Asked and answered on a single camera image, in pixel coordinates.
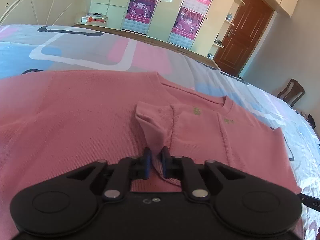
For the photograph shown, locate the wall corner shelves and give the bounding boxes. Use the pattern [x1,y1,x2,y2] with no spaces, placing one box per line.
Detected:
[209,0,245,57]

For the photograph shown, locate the purple calendar poster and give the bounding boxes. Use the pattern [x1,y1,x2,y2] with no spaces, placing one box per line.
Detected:
[122,0,158,35]
[168,0,212,49]

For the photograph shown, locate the brown wooden chair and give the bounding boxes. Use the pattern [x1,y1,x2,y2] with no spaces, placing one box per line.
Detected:
[277,79,305,107]

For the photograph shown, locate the cream wardrobe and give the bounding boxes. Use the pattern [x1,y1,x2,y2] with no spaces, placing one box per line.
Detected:
[90,0,298,56]

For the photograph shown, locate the cream round headboard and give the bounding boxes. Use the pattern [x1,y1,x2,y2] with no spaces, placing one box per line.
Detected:
[1,0,87,26]

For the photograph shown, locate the left purple calendar poster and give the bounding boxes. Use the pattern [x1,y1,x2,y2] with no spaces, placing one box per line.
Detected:
[122,0,158,35]

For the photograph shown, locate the right purple calendar poster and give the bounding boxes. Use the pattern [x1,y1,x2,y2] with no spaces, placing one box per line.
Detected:
[168,0,212,49]

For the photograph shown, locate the wooden bed frame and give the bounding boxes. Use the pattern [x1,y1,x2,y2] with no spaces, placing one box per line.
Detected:
[74,23,221,70]

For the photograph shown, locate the stack of books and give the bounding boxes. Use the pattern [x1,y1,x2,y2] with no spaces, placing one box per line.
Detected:
[80,13,108,25]

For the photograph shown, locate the brown wooden door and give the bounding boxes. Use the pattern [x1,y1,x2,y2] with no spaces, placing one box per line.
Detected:
[214,0,274,76]

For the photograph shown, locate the pink knit sweater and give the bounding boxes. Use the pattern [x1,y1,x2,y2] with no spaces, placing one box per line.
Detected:
[1,70,301,239]

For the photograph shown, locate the patterned bed sheet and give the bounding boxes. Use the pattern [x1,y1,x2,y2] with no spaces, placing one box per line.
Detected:
[0,23,320,240]

